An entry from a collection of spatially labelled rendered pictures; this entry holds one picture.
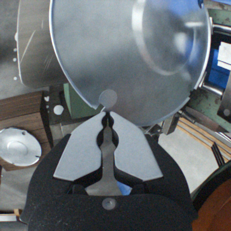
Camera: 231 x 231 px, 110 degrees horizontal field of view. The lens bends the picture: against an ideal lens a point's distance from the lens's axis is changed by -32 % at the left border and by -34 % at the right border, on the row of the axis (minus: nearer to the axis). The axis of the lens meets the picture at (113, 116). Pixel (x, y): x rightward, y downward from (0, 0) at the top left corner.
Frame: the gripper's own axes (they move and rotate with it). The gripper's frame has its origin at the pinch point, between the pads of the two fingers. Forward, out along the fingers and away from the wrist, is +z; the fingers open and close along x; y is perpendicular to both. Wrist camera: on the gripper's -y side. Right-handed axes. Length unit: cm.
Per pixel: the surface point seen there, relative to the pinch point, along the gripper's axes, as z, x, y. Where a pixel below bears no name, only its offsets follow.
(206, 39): 10.7, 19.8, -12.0
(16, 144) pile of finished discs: 24, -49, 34
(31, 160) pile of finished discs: 26, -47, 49
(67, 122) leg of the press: 13.3, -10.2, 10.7
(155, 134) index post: 3.9, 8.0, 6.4
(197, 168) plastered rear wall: 53, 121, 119
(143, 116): 3.9, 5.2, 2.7
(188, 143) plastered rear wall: 83, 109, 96
